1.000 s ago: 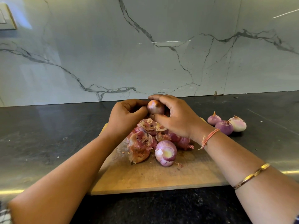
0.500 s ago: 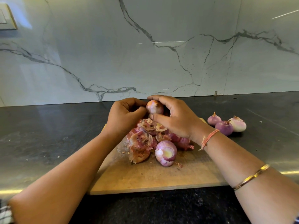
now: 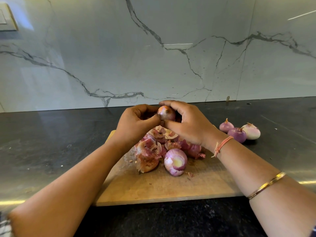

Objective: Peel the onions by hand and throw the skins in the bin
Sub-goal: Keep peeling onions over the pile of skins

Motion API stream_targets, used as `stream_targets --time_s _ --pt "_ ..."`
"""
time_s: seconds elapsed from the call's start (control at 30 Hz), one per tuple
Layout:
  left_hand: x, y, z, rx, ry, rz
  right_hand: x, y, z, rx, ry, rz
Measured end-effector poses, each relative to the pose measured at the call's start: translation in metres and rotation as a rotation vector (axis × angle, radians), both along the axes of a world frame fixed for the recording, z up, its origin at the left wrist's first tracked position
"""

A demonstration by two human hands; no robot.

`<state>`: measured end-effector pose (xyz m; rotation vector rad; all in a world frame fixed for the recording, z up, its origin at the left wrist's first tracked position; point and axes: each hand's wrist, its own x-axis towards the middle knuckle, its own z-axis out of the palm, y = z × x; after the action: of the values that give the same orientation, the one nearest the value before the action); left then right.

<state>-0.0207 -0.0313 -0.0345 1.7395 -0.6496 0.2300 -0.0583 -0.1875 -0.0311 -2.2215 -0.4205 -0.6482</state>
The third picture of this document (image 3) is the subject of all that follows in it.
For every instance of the red onion with pale patch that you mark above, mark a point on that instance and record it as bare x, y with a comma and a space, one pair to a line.
176, 162

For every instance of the pile of onion peels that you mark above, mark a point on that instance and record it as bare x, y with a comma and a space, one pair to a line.
153, 145

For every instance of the black white plaid sleeve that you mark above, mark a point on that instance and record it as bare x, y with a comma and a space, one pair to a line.
4, 227

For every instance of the gold bangle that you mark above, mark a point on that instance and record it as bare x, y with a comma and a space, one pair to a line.
266, 185

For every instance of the small red onion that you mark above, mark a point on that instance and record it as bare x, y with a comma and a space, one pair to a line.
226, 125

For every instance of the person's left hand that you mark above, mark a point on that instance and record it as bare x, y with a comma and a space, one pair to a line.
131, 126

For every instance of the person's right forearm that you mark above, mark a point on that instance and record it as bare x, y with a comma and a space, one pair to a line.
266, 185

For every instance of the person's right hand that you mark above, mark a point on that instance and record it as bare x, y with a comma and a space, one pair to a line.
192, 124

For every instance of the brownish red onion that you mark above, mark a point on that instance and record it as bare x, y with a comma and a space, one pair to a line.
251, 131

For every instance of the person's left forearm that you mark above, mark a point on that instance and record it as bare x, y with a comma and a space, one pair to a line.
61, 197

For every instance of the white wall switch plate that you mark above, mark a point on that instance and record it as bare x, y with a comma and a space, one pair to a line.
7, 17

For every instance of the small brown wall-edge object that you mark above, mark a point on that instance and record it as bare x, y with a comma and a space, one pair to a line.
227, 99

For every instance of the wooden cutting board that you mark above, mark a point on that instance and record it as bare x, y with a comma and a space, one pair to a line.
143, 187

